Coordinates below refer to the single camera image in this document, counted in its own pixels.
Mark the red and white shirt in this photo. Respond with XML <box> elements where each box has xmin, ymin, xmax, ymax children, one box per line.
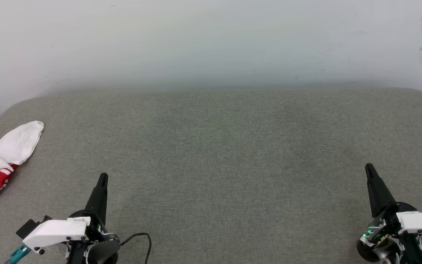
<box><xmin>0</xmin><ymin>121</ymin><xmax>45</xmax><ymax>215</ymax></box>

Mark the grey fabric sofa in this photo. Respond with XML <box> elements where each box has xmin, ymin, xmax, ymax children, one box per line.
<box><xmin>0</xmin><ymin>87</ymin><xmax>422</xmax><ymax>264</ymax></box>

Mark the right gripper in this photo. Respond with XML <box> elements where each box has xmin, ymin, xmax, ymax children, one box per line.
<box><xmin>356</xmin><ymin>163</ymin><xmax>422</xmax><ymax>264</ymax></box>

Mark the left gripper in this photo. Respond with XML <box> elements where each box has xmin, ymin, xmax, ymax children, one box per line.
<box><xmin>66</xmin><ymin>173</ymin><xmax>121</xmax><ymax>264</ymax></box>

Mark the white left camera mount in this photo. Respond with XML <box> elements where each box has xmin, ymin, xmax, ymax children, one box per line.
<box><xmin>22</xmin><ymin>216</ymin><xmax>91</xmax><ymax>254</ymax></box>

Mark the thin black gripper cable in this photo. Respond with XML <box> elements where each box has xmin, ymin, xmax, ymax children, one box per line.
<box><xmin>120</xmin><ymin>232</ymin><xmax>152</xmax><ymax>264</ymax></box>

